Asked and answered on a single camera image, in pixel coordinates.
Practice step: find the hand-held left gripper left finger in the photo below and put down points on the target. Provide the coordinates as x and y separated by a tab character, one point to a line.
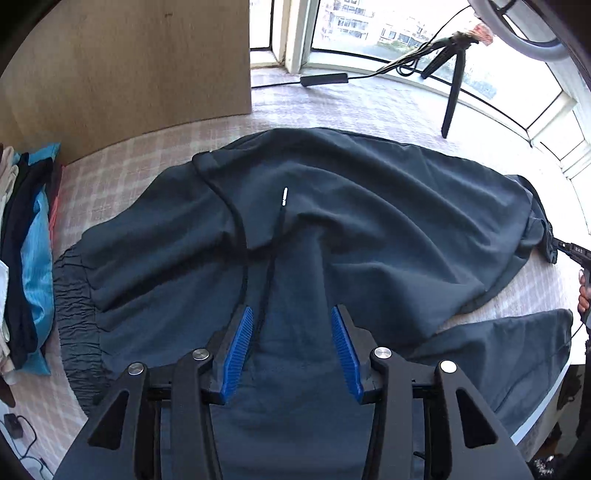
238	350

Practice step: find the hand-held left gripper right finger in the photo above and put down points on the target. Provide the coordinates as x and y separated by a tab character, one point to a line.
346	355

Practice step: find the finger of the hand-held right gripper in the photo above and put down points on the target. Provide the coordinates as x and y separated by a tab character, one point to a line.
564	245

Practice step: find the pile of folded clothes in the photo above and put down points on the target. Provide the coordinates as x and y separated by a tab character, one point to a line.
21	240

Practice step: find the person's right hand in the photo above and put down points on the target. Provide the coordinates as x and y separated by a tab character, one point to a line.
584	297

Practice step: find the black tripod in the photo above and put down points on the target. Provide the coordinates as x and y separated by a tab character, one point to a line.
452	92

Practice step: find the bright blue cloth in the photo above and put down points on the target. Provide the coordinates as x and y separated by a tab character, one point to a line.
37	267

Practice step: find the red cloth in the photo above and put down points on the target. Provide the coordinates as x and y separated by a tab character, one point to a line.
54	203

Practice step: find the black charger plug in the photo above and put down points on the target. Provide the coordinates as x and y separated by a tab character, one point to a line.
14	425

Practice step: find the pink plaid bed sheet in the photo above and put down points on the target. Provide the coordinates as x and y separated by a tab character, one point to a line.
351	108

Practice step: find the black power adapter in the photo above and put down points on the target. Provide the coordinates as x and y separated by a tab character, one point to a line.
323	79

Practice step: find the beige folded cloth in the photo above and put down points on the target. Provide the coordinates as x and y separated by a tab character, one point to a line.
7	184

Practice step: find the brown wooden board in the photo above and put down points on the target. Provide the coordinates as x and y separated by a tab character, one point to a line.
120	69

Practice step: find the white window frame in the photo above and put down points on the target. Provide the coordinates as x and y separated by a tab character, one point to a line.
295	37

